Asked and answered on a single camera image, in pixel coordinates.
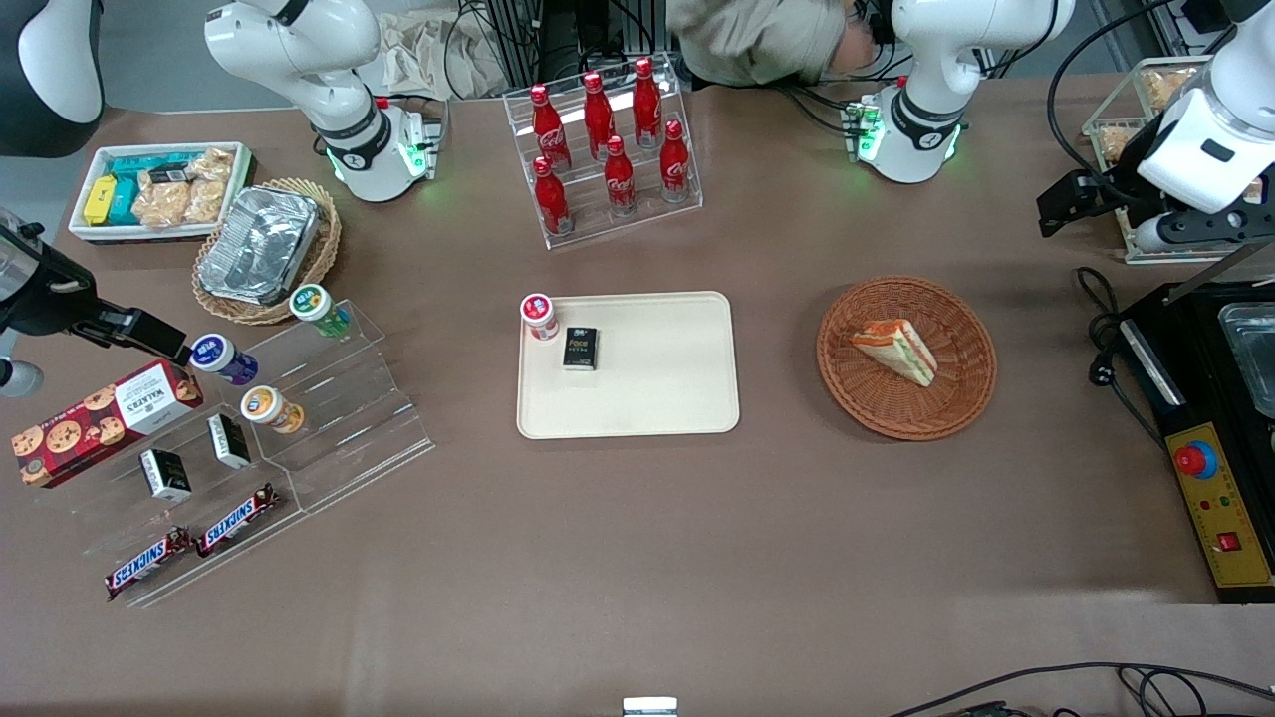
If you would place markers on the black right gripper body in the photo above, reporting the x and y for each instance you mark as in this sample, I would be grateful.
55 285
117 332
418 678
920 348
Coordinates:
48 302

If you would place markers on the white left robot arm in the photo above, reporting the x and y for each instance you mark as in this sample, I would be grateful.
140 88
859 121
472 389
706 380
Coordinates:
956 40

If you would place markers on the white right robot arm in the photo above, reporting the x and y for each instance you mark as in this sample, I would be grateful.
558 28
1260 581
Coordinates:
289 40

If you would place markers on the steel tray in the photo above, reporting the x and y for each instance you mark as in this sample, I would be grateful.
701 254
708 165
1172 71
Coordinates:
1253 354

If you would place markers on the aluminium foil tray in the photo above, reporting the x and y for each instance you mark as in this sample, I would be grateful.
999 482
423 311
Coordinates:
259 244

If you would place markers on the oval tan wicker basket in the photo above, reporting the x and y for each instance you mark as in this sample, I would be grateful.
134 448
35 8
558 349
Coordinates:
324 239

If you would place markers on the triangular sandwich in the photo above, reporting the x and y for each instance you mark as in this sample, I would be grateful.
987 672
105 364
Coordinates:
896 351

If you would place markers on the round brown wicker basket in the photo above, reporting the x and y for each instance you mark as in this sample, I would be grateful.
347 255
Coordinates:
896 408

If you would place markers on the cream plastic tray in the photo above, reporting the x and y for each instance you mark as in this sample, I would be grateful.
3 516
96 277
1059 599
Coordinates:
657 378

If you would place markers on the purple cap small bottle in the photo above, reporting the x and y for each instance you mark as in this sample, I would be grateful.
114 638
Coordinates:
221 357

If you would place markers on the white plastic bin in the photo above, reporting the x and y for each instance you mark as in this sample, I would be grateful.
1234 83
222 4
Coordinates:
85 231

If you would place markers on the clear acrylic bread case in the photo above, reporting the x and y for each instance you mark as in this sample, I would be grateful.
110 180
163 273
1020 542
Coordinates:
1116 110

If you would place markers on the red Walkers shortbread box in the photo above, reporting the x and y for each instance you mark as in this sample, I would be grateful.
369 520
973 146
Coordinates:
100 423

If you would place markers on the yellow small box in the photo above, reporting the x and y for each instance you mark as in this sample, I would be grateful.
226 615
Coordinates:
100 201

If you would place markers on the teal snack box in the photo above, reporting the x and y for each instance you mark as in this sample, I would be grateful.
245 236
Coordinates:
125 204
149 162

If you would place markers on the small black white box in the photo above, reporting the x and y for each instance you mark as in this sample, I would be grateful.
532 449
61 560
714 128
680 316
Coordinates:
165 475
229 440

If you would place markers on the orange cap small bottle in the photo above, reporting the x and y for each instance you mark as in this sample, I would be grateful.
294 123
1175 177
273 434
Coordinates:
269 408

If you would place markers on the clear cracker packet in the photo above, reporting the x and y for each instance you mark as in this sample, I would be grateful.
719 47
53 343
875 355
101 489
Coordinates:
206 201
159 206
214 164

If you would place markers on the green cap small bottle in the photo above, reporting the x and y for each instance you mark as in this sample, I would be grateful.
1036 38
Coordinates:
317 306

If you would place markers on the Snickers bar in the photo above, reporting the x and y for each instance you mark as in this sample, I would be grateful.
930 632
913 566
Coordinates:
149 563
236 520

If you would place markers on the clear acrylic stepped shelf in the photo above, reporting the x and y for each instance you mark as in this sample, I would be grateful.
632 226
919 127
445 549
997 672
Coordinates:
349 438

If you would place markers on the red emergency stop button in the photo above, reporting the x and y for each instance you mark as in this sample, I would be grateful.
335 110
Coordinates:
1194 459

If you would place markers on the black control box yellow panel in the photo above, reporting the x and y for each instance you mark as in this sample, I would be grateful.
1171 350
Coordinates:
1220 518

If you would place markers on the person in beige clothing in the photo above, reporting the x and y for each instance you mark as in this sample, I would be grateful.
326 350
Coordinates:
757 40

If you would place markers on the red cap small bottle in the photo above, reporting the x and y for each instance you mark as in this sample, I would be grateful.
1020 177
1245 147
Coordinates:
539 314

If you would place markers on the red cola bottle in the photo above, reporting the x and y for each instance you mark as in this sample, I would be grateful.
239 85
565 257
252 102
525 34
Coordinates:
598 115
551 199
548 124
647 100
620 179
674 164

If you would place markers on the crumpled beige paper bag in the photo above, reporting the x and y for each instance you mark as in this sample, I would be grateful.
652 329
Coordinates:
428 55

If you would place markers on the black Pace box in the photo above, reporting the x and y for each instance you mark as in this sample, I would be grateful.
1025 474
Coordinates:
580 349

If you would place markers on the clear acrylic bottle rack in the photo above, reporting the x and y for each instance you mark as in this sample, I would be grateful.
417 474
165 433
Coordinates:
637 224

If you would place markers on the small white object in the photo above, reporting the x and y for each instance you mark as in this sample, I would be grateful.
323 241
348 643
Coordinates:
649 707

